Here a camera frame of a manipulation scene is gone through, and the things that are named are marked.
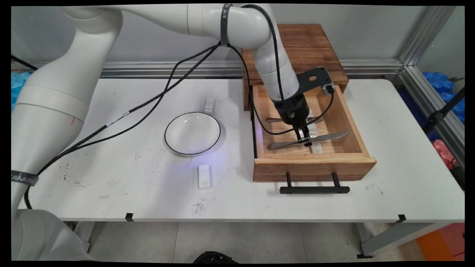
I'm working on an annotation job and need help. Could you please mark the black camera cable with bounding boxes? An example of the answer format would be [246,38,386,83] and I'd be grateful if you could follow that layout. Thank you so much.
[23,44,335,210]

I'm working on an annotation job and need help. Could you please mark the white plate with black rim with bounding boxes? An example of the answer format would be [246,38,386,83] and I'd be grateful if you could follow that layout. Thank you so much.
[164,112,222,156]

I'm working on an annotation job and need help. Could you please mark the pink plastic bag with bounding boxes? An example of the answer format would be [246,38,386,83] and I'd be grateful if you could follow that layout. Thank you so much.
[432,139,458,170]

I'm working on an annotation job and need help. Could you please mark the thin black rod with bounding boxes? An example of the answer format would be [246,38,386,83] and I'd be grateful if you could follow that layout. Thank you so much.
[11,55,38,71]

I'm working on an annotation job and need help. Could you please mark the side aluminium frame rail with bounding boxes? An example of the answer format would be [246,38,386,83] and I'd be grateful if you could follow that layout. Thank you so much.
[397,66,465,167]

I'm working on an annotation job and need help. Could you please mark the black drawer handle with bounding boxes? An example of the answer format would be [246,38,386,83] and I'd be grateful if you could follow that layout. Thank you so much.
[279,172,350,194]

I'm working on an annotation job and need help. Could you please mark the silver metal fork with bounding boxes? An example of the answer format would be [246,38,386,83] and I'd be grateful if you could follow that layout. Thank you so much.
[266,115,327,124]

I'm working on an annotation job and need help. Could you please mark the dark wooden cabinet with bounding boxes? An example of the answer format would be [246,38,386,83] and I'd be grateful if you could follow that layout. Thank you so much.
[241,24,349,112]

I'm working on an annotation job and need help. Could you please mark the silver table knife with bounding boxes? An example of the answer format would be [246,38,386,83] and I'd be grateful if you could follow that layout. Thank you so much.
[269,131,350,150]

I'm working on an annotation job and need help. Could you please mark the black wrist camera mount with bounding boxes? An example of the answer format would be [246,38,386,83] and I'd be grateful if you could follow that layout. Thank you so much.
[295,67,335,96]

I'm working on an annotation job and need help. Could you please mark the grey printed strap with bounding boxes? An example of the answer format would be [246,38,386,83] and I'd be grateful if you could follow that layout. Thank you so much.
[11,171,39,187]

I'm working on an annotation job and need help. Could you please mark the black cable strap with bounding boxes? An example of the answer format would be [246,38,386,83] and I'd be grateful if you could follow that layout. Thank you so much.
[220,4,233,47]

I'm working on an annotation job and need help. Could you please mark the orange box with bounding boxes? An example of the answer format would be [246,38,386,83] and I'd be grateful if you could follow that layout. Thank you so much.
[416,222,465,261]

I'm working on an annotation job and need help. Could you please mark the blue plastic bags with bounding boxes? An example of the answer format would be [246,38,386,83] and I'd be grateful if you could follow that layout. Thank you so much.
[11,72,32,112]
[423,72,465,125]

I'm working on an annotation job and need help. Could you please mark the horizontal aluminium frame rail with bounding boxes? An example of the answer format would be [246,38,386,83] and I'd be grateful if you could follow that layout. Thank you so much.
[11,59,403,79]

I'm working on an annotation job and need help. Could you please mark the black tripod stand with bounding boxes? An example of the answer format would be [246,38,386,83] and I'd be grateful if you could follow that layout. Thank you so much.
[423,86,465,134]

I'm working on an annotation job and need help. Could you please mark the upright aluminium frame post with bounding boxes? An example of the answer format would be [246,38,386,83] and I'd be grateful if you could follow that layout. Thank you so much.
[399,6,457,68]

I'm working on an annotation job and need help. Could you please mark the black round floor object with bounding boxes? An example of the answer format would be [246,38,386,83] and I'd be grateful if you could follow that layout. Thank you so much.
[193,251,240,264]

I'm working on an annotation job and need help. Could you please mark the grey metal table leg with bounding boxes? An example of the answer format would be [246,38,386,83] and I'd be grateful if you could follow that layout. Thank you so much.
[357,222,451,259]
[72,222,95,253]

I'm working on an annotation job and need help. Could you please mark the light wooden drawer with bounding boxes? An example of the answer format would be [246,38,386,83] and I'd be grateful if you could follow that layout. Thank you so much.
[252,85,377,182]

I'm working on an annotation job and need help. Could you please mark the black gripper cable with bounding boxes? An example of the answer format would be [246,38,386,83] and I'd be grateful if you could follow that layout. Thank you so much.
[23,4,292,210]

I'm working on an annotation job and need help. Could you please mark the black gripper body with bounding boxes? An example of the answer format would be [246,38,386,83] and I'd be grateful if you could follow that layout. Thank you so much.
[274,95,310,128]

